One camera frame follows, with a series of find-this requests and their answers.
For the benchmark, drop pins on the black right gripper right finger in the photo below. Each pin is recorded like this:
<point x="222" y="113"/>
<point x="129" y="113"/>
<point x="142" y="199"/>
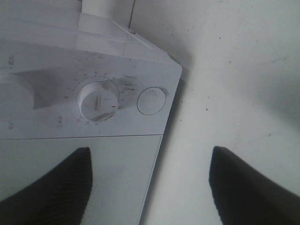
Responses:
<point x="244" y="196"/>

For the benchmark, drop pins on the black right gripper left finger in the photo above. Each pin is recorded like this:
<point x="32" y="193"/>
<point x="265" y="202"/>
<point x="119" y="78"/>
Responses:
<point x="59" y="197"/>

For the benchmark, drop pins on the round white door button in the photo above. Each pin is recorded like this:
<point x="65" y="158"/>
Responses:
<point x="151" y="101"/>

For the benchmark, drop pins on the white lower timer knob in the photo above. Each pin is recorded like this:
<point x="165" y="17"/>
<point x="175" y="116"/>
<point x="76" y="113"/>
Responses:
<point x="98" y="101"/>

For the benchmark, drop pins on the white upper power knob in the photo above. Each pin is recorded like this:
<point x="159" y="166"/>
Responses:
<point x="16" y="98"/>

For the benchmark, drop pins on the white microwave oven body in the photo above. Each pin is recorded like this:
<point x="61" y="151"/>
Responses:
<point x="59" y="58"/>

